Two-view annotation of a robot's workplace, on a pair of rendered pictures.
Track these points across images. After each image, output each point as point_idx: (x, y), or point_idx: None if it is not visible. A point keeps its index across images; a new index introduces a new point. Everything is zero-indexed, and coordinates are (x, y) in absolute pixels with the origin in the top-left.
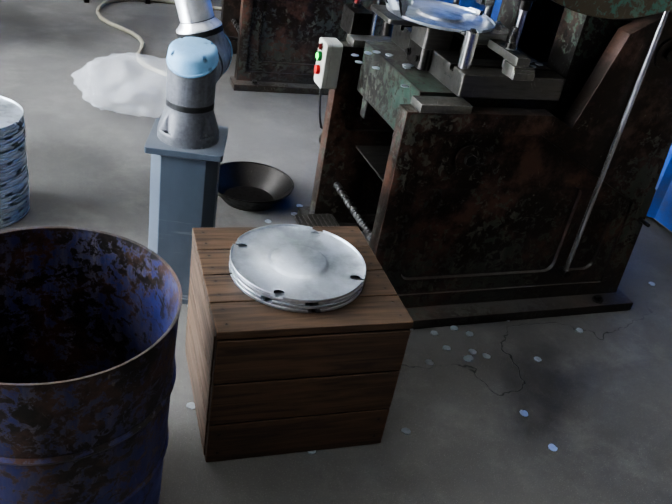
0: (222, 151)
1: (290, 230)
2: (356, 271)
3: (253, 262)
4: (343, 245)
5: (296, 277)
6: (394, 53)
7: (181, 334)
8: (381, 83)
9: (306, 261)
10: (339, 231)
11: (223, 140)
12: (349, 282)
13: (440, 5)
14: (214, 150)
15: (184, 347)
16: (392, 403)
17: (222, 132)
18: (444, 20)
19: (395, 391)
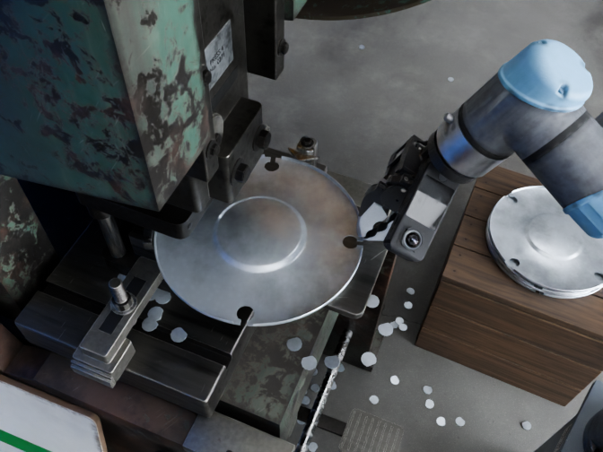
0: (592, 391)
1: (537, 277)
2: (507, 204)
3: (598, 251)
4: (495, 237)
5: (567, 219)
6: (274, 349)
7: (563, 425)
8: (319, 344)
9: (549, 229)
10: (468, 275)
11: (579, 421)
12: (522, 197)
13: (190, 281)
14: (602, 398)
15: (565, 406)
16: (417, 262)
17: (572, 446)
18: (287, 204)
19: (406, 269)
